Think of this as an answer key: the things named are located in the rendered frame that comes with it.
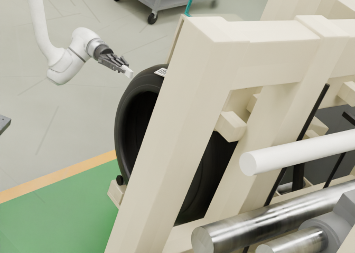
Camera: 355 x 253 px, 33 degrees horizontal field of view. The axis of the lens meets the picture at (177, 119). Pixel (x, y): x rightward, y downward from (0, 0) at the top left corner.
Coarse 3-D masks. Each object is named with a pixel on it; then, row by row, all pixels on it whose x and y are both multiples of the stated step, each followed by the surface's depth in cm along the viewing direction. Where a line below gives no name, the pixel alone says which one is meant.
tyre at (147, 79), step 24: (144, 72) 222; (144, 96) 243; (120, 120) 232; (144, 120) 250; (120, 144) 235; (216, 144) 200; (120, 168) 238; (216, 168) 201; (192, 192) 205; (192, 216) 212
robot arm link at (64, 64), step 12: (36, 0) 249; (36, 12) 251; (36, 24) 253; (36, 36) 256; (48, 36) 258; (48, 48) 258; (60, 48) 264; (48, 60) 262; (60, 60) 260; (72, 60) 263; (48, 72) 264; (60, 72) 262; (72, 72) 265; (60, 84) 266
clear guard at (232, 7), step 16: (192, 0) 306; (208, 0) 297; (224, 0) 289; (240, 0) 280; (256, 0) 273; (192, 16) 308; (208, 16) 299; (224, 16) 290; (240, 16) 282; (256, 16) 274
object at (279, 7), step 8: (272, 0) 218; (280, 0) 215; (288, 0) 212; (296, 0) 210; (304, 0) 211; (312, 0) 214; (320, 0) 216; (272, 8) 219; (280, 8) 216; (288, 8) 213; (296, 8) 211; (304, 8) 214; (312, 8) 217; (264, 16) 222; (272, 16) 219; (280, 16) 216; (288, 16) 213
